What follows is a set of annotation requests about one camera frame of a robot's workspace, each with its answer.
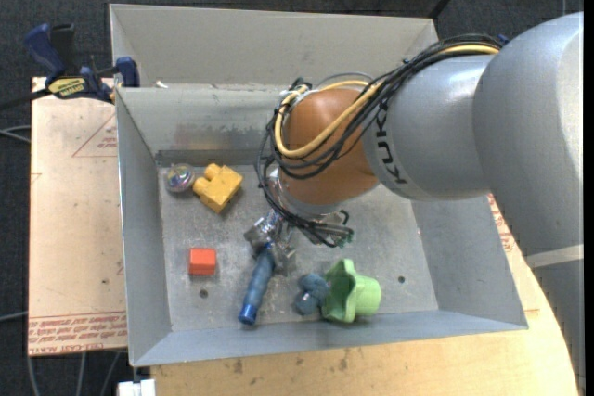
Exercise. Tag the brown cardboard board, red print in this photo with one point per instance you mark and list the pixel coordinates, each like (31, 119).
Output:
(74, 218)

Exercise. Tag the yellow toy block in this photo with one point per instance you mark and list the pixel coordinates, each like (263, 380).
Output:
(218, 190)

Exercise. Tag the grey metal bin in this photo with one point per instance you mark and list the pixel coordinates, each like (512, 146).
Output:
(195, 51)

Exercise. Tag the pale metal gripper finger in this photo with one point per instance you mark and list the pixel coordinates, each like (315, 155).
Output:
(287, 259)
(254, 237)

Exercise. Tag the blue-grey soft toy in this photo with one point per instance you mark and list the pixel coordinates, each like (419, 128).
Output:
(310, 294)

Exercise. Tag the orange-red cube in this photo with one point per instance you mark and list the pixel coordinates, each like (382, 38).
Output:
(202, 262)

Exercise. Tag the blue plastic bottle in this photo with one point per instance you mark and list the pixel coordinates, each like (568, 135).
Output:
(257, 287)

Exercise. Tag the shiny multicoloured spinning top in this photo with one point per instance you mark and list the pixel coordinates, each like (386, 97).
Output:
(179, 178)

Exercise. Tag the green plastic cup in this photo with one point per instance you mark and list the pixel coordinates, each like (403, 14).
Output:
(352, 292)

